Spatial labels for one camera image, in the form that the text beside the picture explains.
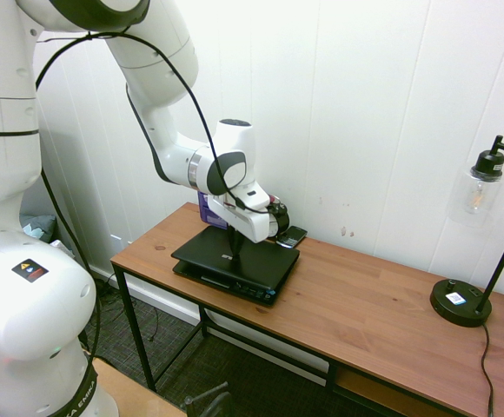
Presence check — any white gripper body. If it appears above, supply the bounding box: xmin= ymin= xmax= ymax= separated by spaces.
xmin=208 ymin=193 xmax=275 ymax=245

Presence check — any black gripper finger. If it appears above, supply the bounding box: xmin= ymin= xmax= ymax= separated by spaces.
xmin=228 ymin=225 xmax=245 ymax=264

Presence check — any small black laptop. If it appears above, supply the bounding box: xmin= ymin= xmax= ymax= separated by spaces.
xmin=171 ymin=225 xmax=302 ymax=308

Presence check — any purple mesh desk organizer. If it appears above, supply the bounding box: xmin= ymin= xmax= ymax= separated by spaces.
xmin=196 ymin=190 xmax=229 ymax=230

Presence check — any black keypad phone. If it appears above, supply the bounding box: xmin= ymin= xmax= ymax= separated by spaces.
xmin=275 ymin=225 xmax=309 ymax=250

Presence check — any light mdf robot stand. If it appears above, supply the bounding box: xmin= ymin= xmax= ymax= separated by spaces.
xmin=90 ymin=359 xmax=189 ymax=417

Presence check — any teal cushion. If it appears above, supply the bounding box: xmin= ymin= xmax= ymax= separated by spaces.
xmin=19 ymin=212 xmax=57 ymax=241

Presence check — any black desk lamp glass shade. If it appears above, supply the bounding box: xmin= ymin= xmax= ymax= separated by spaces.
xmin=428 ymin=135 xmax=504 ymax=328

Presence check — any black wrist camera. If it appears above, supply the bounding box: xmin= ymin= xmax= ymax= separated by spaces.
xmin=267 ymin=200 xmax=291 ymax=239

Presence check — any black plugged floor cable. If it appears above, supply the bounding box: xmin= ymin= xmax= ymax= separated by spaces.
xmin=99 ymin=284 xmax=162 ymax=345

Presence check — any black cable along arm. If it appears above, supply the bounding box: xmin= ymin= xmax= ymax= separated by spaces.
xmin=34 ymin=30 xmax=257 ymax=362

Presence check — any wooden desk black metal frame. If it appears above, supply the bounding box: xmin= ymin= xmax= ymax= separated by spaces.
xmin=109 ymin=202 xmax=504 ymax=417

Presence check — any black lamp power cord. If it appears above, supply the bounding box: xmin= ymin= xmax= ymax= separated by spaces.
xmin=479 ymin=323 xmax=497 ymax=417

